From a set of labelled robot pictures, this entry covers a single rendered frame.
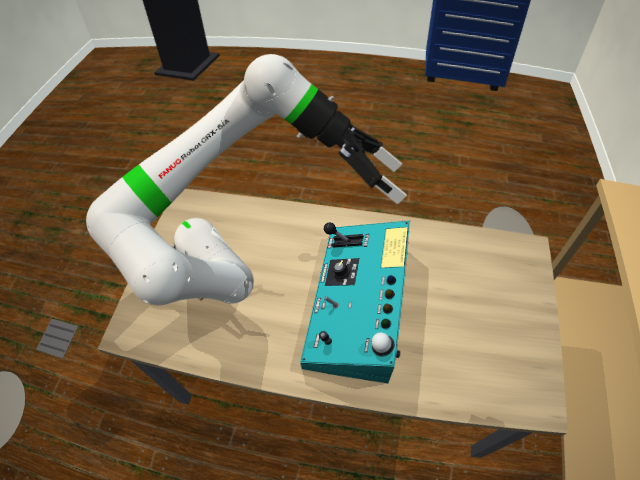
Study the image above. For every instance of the teal control panel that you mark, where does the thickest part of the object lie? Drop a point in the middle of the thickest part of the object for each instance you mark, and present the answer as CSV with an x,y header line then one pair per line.
x,y
345,338

